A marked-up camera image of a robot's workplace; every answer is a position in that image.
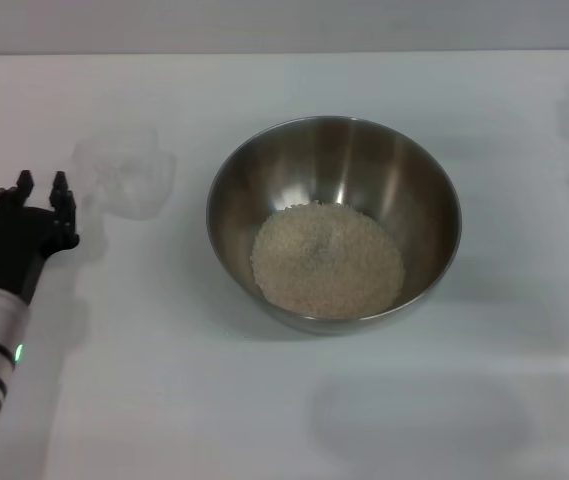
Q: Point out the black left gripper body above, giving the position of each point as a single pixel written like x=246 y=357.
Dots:
x=19 y=240

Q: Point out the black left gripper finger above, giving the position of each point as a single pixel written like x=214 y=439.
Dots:
x=4 y=202
x=64 y=210

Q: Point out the translucent plastic measuring cup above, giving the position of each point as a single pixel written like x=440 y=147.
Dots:
x=134 y=175

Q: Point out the white rice grains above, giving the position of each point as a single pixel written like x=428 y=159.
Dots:
x=329 y=265

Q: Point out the stainless steel mixing bowl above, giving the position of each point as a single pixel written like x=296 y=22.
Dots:
x=344 y=165

